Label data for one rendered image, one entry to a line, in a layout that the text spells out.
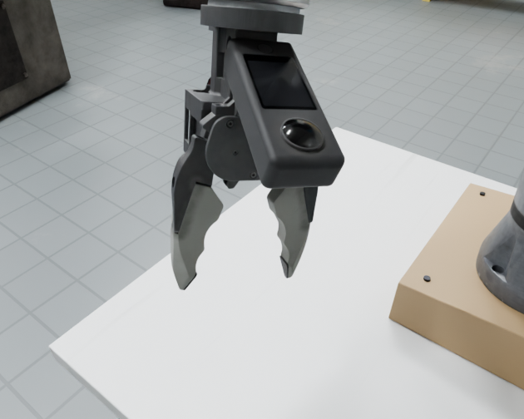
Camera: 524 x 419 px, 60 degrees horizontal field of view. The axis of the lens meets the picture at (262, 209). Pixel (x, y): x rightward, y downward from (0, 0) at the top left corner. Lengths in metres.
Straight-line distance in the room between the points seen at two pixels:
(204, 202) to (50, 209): 2.04
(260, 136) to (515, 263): 0.39
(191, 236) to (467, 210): 0.49
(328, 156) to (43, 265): 1.86
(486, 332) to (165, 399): 0.36
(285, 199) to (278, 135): 0.11
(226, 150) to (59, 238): 1.87
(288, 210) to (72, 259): 1.73
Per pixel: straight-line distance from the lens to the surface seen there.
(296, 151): 0.25
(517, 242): 0.57
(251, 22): 0.31
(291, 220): 0.36
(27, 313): 1.90
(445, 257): 0.63
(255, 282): 0.65
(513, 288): 0.58
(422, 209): 0.82
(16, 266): 2.10
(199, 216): 0.33
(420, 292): 0.57
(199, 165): 0.32
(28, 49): 3.34
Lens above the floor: 1.34
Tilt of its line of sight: 39 degrees down
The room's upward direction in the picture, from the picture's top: straight up
